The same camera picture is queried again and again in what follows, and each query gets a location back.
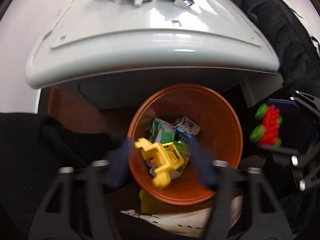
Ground green chip bag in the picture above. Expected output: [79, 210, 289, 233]
[149, 139, 192, 181]

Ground yellow plastic toy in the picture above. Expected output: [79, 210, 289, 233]
[134, 138, 185, 188]

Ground red green plastic toy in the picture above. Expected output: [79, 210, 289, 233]
[249, 103, 283, 147]

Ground bed with black skirt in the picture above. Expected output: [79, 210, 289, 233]
[231, 0, 319, 96]

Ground white plastic storage box lid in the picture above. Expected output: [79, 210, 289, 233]
[25, 0, 280, 89]

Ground orange trash bucket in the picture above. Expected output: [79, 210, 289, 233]
[127, 84, 243, 206]

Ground blue cake cookie box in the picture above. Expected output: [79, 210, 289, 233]
[173, 116, 201, 138]

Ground white printed bag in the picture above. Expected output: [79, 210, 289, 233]
[120, 194, 244, 238]

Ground white bottle cap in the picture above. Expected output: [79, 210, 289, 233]
[133, 0, 143, 8]

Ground small white grey box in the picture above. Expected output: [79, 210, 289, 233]
[174, 0, 191, 8]

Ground green pink snack bag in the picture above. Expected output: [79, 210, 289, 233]
[149, 118, 176, 144]

